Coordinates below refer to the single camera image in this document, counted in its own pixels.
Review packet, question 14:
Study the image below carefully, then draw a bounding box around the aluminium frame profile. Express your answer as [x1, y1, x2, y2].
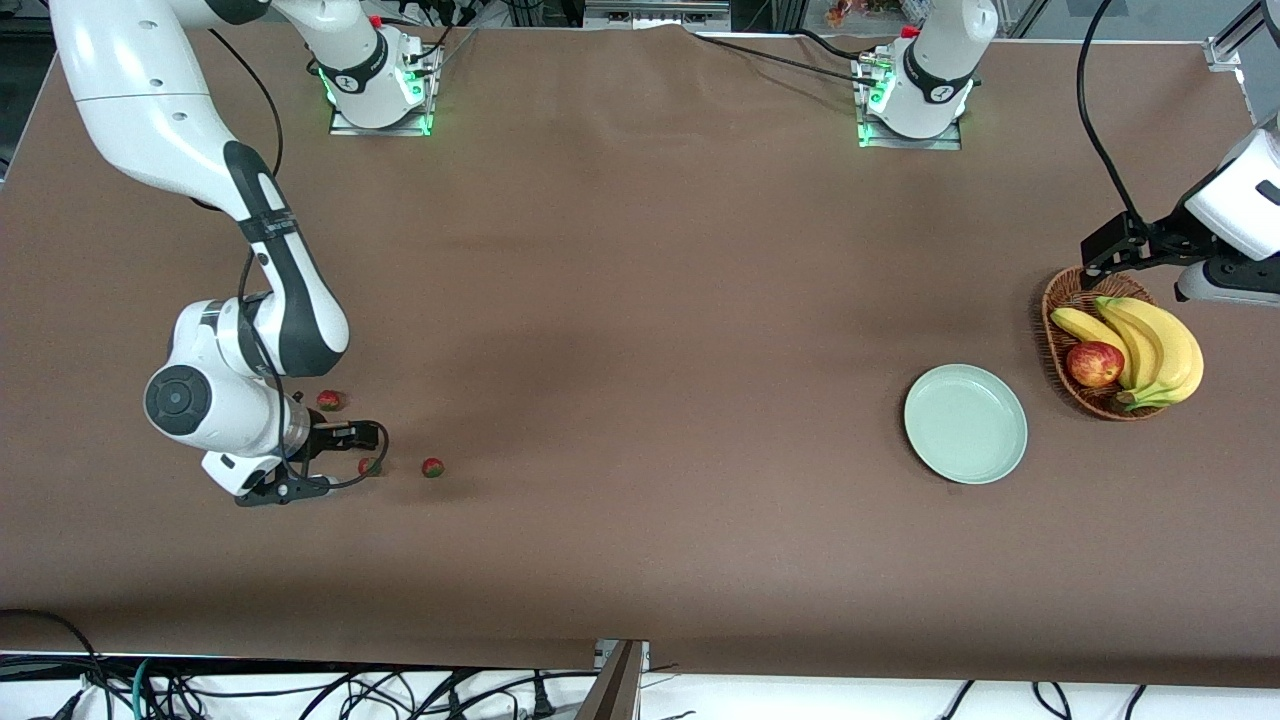
[1203, 0, 1280, 73]

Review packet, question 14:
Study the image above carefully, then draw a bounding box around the red yellow apple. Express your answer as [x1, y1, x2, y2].
[1066, 341, 1126, 389]

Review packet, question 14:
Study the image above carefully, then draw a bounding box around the black looped floor cable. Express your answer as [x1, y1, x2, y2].
[0, 608, 111, 720]

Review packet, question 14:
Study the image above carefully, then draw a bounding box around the brown wicker fruit basket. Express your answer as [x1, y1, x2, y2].
[1041, 264, 1171, 422]

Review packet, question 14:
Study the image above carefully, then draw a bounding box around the grey metal box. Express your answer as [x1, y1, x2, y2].
[583, 0, 733, 31]

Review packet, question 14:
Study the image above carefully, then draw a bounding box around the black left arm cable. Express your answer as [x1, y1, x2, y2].
[1077, 0, 1146, 226]

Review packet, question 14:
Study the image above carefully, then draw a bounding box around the black cable with plug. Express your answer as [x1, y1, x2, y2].
[520, 672, 561, 720]

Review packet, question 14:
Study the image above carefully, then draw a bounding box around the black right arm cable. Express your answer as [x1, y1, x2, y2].
[205, 28, 391, 493]

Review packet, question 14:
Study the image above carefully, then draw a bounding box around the green floor cable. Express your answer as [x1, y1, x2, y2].
[130, 657, 166, 720]

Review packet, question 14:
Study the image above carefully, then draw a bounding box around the long black table cable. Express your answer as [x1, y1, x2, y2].
[685, 28, 886, 86]

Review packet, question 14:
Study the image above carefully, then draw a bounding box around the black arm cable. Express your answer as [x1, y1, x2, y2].
[1077, 0, 1146, 226]
[205, 28, 391, 493]

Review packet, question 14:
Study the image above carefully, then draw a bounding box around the brown metal post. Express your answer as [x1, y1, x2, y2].
[575, 640, 649, 720]

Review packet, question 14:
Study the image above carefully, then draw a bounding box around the colourful small items pile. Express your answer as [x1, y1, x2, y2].
[825, 0, 901, 29]

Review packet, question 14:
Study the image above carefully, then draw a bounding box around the pale green round plate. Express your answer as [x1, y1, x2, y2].
[903, 363, 1029, 486]

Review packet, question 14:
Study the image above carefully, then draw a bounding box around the short black table cable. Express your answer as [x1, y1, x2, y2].
[797, 27, 863, 58]

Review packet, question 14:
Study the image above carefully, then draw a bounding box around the yellow banana bunch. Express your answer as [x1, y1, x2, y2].
[1050, 296, 1205, 412]

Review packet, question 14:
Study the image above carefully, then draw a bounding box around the brown table cover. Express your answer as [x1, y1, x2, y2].
[0, 18, 1280, 691]

